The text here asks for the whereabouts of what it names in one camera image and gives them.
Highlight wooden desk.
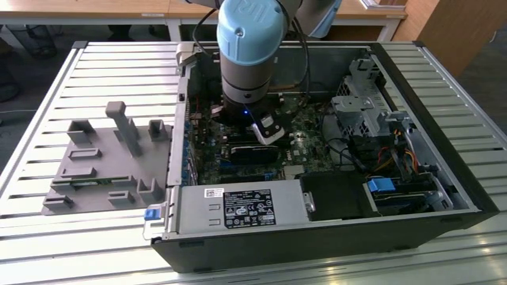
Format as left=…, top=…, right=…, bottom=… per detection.
left=0, top=0, right=408, bottom=42

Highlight black graphics card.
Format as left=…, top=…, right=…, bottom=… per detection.
left=228, top=144, right=280, bottom=166

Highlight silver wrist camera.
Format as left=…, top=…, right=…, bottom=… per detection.
left=248, top=113, right=287, bottom=147

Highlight black plastic fan shroud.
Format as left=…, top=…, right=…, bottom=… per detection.
left=295, top=171, right=380, bottom=222

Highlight orange and yellow wires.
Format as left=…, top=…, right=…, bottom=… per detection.
left=375, top=147, right=421, bottom=173

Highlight silver metal drive cage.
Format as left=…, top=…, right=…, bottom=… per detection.
left=329, top=58, right=393, bottom=138

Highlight silver power supply unit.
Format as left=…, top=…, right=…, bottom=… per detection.
left=173, top=179, right=311, bottom=235

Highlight blue disk carrier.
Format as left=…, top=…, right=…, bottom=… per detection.
left=365, top=177, right=396, bottom=196

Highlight grey plastic parts rack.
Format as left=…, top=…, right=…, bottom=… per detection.
left=40, top=101, right=175, bottom=217

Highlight blue case latch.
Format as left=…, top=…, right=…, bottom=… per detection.
left=144, top=207, right=165, bottom=222

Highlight grey case handle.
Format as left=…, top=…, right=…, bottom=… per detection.
left=175, top=43, right=200, bottom=67

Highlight black open PC case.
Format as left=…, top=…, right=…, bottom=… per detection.
left=149, top=41, right=500, bottom=274

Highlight wooden cabinet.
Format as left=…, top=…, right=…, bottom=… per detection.
left=393, top=0, right=507, bottom=78

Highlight green motherboard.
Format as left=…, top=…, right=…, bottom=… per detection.
left=185, top=94, right=337, bottom=185

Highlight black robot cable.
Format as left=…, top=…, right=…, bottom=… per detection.
left=191, top=8, right=311, bottom=115

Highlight silver chipset heatsink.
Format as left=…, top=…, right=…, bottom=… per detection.
left=284, top=165, right=307, bottom=179

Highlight green RAM stick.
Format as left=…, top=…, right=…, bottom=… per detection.
left=70, top=177, right=129, bottom=186

